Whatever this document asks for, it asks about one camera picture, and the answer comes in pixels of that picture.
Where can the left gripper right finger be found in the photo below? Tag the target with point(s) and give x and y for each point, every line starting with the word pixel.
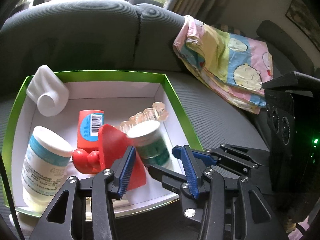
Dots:
pixel 235 208

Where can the black camera box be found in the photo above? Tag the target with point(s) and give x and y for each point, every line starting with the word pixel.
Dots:
pixel 292 104

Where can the colourful folded cloth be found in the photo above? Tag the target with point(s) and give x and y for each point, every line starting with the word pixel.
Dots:
pixel 233 66

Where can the white plug-in device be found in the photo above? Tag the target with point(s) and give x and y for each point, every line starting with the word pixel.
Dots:
pixel 48 92

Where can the red plastic scoop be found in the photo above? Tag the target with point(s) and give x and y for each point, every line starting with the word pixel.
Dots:
pixel 91 157

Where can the transparent pink hair claw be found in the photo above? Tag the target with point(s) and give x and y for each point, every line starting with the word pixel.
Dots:
pixel 157 112

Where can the pink sleeve forearm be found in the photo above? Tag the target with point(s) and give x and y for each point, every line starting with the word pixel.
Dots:
pixel 296 234

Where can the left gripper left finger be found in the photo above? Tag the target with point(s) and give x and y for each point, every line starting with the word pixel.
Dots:
pixel 66 215

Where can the white textured pad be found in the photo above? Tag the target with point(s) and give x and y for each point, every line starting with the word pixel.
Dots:
pixel 29 224

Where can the green cardboard box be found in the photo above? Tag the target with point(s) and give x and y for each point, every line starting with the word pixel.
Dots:
pixel 119 97

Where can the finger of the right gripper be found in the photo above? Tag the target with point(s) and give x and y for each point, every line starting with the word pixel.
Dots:
pixel 191 208
pixel 207 158

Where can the large white pill bottle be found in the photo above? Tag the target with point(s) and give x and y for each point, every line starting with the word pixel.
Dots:
pixel 44 165

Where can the small green-label white bottle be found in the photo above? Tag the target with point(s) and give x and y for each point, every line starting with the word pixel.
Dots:
pixel 149 143

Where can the framed wall picture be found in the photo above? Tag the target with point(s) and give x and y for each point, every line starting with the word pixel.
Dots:
pixel 301 16

